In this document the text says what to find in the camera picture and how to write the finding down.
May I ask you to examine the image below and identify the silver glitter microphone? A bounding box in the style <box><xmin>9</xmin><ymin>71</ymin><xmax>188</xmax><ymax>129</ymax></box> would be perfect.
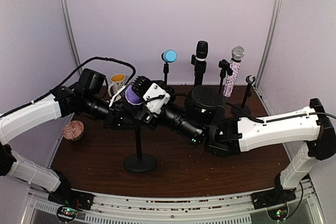
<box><xmin>223</xmin><ymin>46</ymin><xmax>245</xmax><ymax>98</ymax></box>

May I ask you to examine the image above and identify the aluminium corner frame post left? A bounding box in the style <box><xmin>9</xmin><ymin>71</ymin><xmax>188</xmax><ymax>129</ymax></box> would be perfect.
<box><xmin>60</xmin><ymin>0</ymin><xmax>82</xmax><ymax>75</ymax></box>

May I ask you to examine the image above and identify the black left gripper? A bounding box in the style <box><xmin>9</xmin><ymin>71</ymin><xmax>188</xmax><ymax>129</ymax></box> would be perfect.
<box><xmin>82</xmin><ymin>92</ymin><xmax>141</xmax><ymax>130</ymax></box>

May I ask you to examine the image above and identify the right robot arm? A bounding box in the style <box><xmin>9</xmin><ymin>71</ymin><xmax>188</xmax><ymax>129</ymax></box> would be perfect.
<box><xmin>132</xmin><ymin>76</ymin><xmax>335</xmax><ymax>204</ymax></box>

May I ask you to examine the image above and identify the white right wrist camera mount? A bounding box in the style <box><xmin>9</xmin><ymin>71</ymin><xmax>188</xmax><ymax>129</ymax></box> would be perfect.
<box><xmin>143</xmin><ymin>83</ymin><xmax>171</xmax><ymax>115</ymax></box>

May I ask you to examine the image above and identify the black stand with blue microphone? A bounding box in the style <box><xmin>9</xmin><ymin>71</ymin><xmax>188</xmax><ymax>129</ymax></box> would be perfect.
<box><xmin>163</xmin><ymin>62</ymin><xmax>169</xmax><ymax>85</ymax></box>

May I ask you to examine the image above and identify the white floral ceramic mug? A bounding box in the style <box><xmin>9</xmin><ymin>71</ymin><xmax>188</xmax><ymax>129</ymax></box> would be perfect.
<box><xmin>108</xmin><ymin>73</ymin><xmax>126</xmax><ymax>97</ymax></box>

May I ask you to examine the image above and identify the black stand with glitter microphone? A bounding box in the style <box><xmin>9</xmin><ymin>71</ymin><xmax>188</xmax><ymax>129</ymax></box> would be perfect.
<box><xmin>218</xmin><ymin>59</ymin><xmax>233</xmax><ymax>94</ymax></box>

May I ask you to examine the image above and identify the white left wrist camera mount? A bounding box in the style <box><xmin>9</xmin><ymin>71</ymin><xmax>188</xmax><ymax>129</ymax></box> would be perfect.
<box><xmin>109</xmin><ymin>86</ymin><xmax>126</xmax><ymax>107</ymax></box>

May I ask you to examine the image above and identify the black stand for purple microphone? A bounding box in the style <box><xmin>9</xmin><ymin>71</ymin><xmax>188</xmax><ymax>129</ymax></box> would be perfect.
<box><xmin>123</xmin><ymin>126</ymin><xmax>157</xmax><ymax>173</ymax></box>

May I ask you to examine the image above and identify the blue microphone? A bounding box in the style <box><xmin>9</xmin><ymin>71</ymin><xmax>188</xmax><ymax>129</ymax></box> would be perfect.
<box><xmin>161</xmin><ymin>49</ymin><xmax>177</xmax><ymax>63</ymax></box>

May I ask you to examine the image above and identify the aluminium corner frame post right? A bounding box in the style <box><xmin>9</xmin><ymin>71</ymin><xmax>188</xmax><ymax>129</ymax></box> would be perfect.
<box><xmin>255</xmin><ymin>0</ymin><xmax>283</xmax><ymax>90</ymax></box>

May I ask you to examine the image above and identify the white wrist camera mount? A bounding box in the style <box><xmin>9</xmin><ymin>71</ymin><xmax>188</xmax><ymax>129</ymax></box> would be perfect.
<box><xmin>143</xmin><ymin>83</ymin><xmax>171</xmax><ymax>115</ymax></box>
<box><xmin>109</xmin><ymin>86</ymin><xmax>126</xmax><ymax>107</ymax></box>

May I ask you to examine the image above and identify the black microphone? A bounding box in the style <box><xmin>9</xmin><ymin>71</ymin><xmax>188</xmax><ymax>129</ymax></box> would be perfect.
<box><xmin>191</xmin><ymin>40</ymin><xmax>208</xmax><ymax>87</ymax></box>

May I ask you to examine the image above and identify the aluminium corner frame post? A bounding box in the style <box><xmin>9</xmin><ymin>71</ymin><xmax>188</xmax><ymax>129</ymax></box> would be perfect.
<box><xmin>60</xmin><ymin>0</ymin><xmax>82</xmax><ymax>75</ymax></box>
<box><xmin>255</xmin><ymin>0</ymin><xmax>283</xmax><ymax>90</ymax></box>

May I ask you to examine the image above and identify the purple microphone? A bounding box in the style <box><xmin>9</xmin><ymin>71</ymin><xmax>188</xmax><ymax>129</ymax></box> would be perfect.
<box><xmin>125</xmin><ymin>85</ymin><xmax>143</xmax><ymax>105</ymax></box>

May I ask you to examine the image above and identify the red patterned small bowl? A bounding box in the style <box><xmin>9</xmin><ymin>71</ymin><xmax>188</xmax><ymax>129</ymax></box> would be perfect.
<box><xmin>62</xmin><ymin>120</ymin><xmax>84</xmax><ymax>142</ymax></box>

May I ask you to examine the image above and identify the black stand for pink microphone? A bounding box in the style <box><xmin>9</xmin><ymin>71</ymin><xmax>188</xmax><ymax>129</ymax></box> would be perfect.
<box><xmin>231</xmin><ymin>75</ymin><xmax>256</xmax><ymax>117</ymax></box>

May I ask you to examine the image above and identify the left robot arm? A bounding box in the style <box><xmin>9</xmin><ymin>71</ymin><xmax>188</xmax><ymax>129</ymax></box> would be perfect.
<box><xmin>1</xmin><ymin>69</ymin><xmax>77</xmax><ymax>205</ymax></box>

